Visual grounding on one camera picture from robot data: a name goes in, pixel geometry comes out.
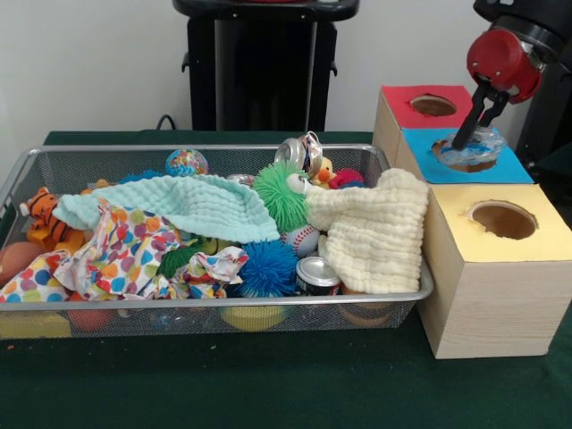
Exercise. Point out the cream knitted cloth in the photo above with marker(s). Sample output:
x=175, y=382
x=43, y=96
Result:
x=380, y=228

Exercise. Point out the black labelled silver can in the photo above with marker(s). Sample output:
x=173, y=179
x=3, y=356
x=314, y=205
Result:
x=317, y=275

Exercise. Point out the polka dot colourful cloth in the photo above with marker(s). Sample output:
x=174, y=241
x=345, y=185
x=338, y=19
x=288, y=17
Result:
x=98, y=259

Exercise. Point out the green spiky rubber ball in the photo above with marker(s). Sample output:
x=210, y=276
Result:
x=281, y=193

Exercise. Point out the blue spiky rubber ball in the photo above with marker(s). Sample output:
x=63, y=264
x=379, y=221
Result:
x=268, y=268

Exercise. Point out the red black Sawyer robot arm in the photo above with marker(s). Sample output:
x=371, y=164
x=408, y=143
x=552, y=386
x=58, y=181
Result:
x=532, y=22

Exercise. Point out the clear plastic bottle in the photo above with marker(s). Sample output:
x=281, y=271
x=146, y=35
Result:
x=478, y=154

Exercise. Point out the crushed silver can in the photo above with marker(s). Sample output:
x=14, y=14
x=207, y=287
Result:
x=299, y=150

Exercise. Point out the wooden box with three holes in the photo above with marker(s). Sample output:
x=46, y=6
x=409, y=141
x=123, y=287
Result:
x=483, y=304

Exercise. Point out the dark green side table cloth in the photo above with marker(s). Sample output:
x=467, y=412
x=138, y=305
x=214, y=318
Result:
x=559, y=163

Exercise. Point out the mint green fuzzy cloth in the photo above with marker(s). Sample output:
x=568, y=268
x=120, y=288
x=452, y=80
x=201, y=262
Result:
x=179, y=202

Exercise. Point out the brown toy football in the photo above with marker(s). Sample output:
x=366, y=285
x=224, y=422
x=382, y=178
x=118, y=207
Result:
x=13, y=261

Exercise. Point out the small globe ball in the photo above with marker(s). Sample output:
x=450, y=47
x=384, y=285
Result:
x=186, y=163

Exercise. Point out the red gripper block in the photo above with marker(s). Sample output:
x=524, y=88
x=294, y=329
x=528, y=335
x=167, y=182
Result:
x=502, y=63

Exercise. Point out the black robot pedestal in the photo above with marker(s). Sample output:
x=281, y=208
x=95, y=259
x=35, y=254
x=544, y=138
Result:
x=268, y=80

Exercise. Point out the black upright panel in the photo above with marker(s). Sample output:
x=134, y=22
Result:
x=550, y=116

